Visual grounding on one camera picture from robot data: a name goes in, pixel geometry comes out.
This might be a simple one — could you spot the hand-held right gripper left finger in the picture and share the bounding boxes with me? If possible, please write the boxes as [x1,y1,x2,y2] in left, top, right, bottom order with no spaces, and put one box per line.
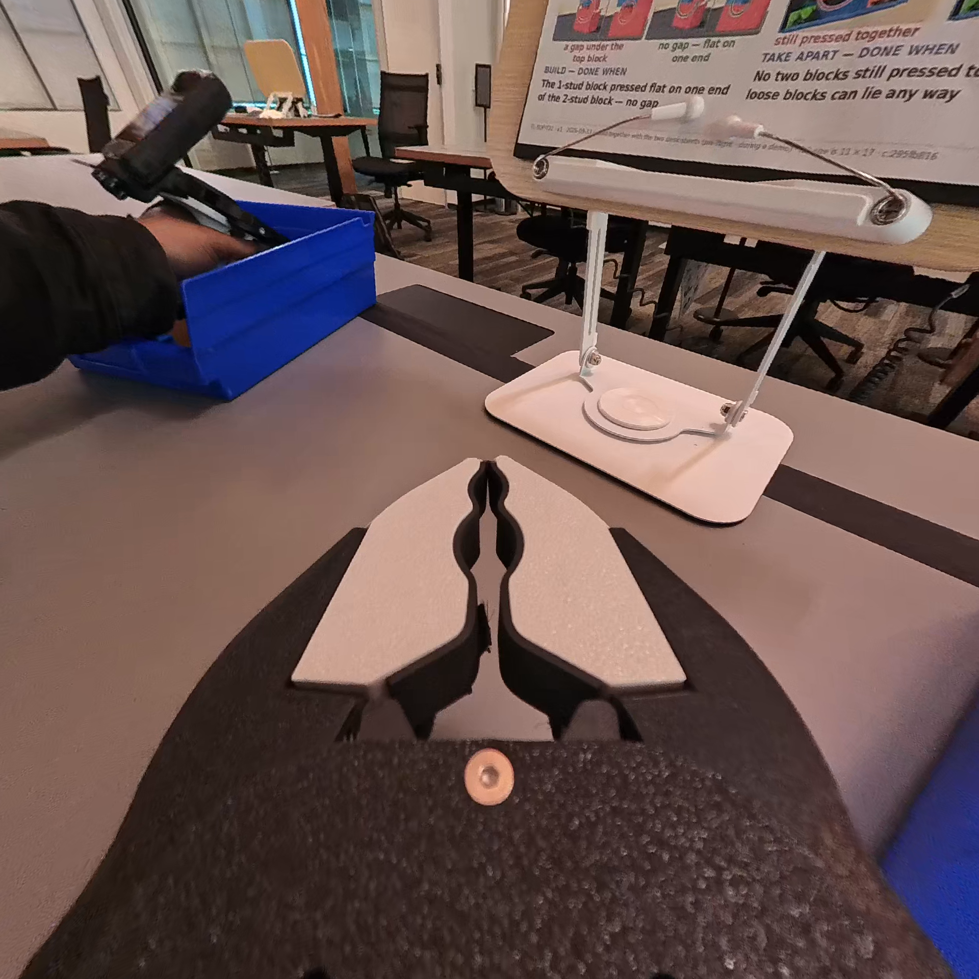
[291,457,492,739]

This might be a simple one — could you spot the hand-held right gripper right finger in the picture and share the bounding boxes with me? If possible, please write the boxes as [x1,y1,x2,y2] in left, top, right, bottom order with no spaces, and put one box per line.
[488,456,688,741]

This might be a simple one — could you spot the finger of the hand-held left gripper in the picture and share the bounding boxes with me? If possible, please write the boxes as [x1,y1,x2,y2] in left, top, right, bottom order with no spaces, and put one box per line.
[155,193,232,232]

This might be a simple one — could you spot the blue plastic bin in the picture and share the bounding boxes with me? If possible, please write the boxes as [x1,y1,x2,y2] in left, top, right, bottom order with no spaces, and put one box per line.
[880,734,979,979]
[69,200,378,401]

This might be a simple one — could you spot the person's left forearm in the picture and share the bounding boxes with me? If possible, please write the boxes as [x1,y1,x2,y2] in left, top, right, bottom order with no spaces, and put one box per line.
[0,200,186,393]

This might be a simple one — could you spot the person's left hand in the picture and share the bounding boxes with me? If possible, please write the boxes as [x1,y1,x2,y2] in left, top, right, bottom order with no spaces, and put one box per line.
[138,210,263,281]

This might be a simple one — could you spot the white base document stand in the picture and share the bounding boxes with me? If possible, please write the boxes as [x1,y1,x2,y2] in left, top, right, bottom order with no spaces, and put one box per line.
[484,0,979,525]

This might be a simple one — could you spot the black backpack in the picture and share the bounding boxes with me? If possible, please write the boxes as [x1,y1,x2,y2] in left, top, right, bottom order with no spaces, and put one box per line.
[340,191,402,259]

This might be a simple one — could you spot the printed instruction sheet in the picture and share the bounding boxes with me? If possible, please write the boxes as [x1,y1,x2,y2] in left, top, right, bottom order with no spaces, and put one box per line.
[514,0,979,187]

